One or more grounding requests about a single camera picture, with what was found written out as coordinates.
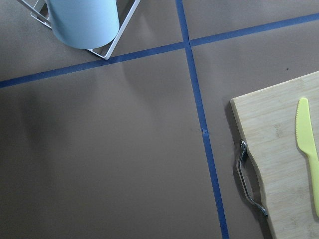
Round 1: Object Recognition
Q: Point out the wooden cutting board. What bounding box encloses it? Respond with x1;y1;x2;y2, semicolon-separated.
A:
231;72;319;239

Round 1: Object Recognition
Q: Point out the light blue cup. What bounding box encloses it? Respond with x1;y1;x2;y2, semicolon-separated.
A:
46;0;120;49

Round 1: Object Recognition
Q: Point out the yellow plastic knife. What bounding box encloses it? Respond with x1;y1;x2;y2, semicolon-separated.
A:
295;97;319;216

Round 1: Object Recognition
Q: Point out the metal board handle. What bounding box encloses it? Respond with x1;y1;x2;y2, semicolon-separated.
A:
236;140;268;218

